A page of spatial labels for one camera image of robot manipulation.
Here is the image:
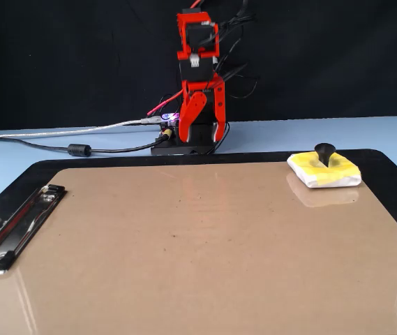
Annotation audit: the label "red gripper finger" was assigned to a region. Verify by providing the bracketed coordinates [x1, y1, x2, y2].
[211, 77, 227, 144]
[178, 91, 208, 144]

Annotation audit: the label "silver braided USB cable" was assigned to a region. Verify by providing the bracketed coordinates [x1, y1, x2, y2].
[0, 117, 163, 141]

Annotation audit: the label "black base servo cables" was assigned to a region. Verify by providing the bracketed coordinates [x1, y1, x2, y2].
[214, 120, 231, 154]

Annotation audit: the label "yellow sponge with black knob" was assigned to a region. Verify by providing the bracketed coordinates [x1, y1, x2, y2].
[286, 142, 363, 189]

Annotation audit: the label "black power cable with ferrite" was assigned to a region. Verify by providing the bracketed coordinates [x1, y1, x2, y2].
[0, 133, 171, 158]

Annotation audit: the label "silver metal clipboard clip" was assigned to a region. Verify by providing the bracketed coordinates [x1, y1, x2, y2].
[0, 184, 68, 276]

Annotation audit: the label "black desk mat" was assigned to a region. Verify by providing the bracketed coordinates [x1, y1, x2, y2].
[0, 149, 397, 254]

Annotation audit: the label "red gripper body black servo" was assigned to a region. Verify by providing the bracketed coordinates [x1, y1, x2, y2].
[180, 79, 225, 124]

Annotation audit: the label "black wrist servo cables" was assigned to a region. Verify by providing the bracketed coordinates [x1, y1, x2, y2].
[197, 0, 259, 99]

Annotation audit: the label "brown clipboard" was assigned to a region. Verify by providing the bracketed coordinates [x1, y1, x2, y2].
[0, 161, 397, 335]

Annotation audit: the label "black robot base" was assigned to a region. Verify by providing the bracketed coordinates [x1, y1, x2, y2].
[151, 120, 229, 156]

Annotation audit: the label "controller board with purple LED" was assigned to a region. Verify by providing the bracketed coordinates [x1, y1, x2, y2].
[155, 111, 181, 128]

